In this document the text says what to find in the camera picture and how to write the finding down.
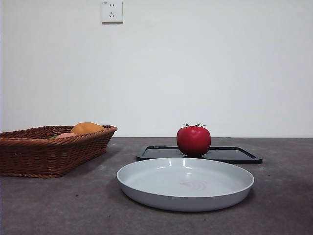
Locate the red tomato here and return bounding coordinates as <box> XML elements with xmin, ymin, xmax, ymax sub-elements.
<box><xmin>176</xmin><ymin>122</ymin><xmax>211</xmax><ymax>157</ymax></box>

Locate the white round plate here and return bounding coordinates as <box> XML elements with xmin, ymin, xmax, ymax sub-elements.
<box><xmin>116</xmin><ymin>157</ymin><xmax>255</xmax><ymax>212</ymax></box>

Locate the dark rectangular tray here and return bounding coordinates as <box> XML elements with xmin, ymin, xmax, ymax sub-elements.
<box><xmin>136</xmin><ymin>145</ymin><xmax>263</xmax><ymax>165</ymax></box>

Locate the brown wicker basket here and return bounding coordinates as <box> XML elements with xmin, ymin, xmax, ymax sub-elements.
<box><xmin>0</xmin><ymin>124</ymin><xmax>118</xmax><ymax>179</ymax></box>

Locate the white wall socket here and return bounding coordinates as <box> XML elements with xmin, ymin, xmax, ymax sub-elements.
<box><xmin>101</xmin><ymin>0</ymin><xmax>123</xmax><ymax>24</ymax></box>

